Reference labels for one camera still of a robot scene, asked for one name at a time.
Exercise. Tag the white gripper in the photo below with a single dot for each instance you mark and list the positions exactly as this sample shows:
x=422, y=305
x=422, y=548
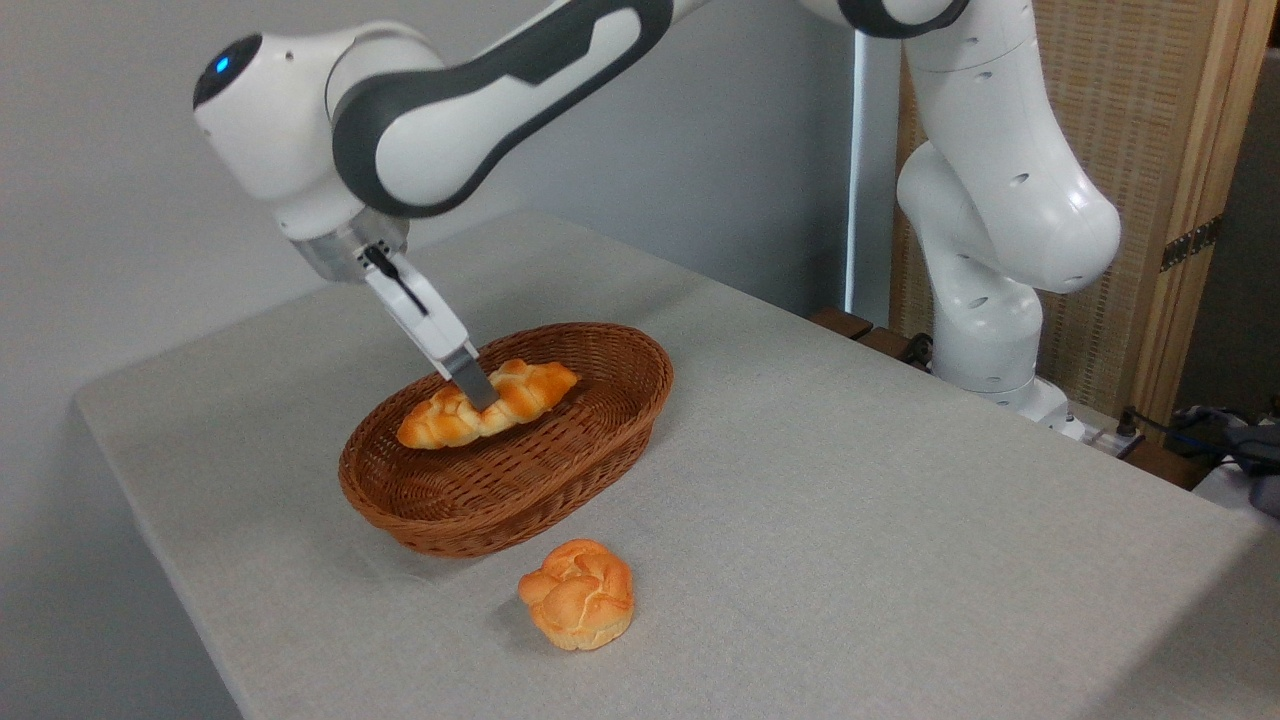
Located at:
x=425, y=315

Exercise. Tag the long braided bread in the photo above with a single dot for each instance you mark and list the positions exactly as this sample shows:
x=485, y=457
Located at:
x=530, y=385

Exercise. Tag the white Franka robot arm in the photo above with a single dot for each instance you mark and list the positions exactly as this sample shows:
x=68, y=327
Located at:
x=480, y=120

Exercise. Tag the round knotted bread roll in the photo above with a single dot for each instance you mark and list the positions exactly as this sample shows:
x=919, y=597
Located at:
x=580, y=600

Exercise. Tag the brown wicker basket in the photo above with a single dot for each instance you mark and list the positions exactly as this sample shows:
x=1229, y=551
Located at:
x=490, y=500

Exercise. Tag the grey tablecloth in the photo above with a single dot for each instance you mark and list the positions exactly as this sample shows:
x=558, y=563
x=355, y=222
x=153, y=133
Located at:
x=850, y=500

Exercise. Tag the black base connector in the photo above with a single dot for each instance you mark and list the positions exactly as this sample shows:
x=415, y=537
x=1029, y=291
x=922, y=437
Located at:
x=917, y=350

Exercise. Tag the white power strip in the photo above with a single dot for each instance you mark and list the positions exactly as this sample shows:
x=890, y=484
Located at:
x=1110, y=440

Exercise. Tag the metal screen hinge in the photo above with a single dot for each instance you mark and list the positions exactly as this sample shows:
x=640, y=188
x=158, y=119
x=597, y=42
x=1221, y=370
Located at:
x=1190, y=243

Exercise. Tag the wooden rattan folding screen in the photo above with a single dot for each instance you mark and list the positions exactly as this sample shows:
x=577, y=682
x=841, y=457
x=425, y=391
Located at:
x=1150, y=100

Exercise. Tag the white box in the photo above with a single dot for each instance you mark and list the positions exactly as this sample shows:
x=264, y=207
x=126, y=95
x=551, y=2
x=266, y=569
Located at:
x=1235, y=495

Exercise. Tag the dark grey bag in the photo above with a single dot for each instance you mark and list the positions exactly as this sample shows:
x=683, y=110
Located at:
x=1255, y=455

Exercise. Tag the white vertical post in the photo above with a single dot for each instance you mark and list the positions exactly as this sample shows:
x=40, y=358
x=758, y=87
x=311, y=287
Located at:
x=862, y=150

